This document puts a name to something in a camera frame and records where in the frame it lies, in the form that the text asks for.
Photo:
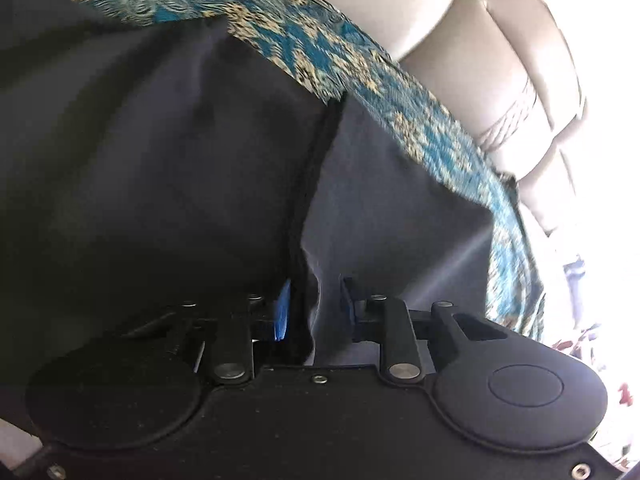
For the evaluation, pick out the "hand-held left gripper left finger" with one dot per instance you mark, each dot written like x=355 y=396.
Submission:
x=282 y=310

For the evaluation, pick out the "teal paisley blanket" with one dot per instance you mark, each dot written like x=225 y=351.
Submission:
x=350 y=70

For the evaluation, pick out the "black pants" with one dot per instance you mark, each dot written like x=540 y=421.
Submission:
x=175 y=170

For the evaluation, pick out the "beige leather sofa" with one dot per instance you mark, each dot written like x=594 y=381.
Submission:
x=465 y=25

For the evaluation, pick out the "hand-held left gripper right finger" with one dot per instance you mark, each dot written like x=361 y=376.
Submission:
x=346 y=302

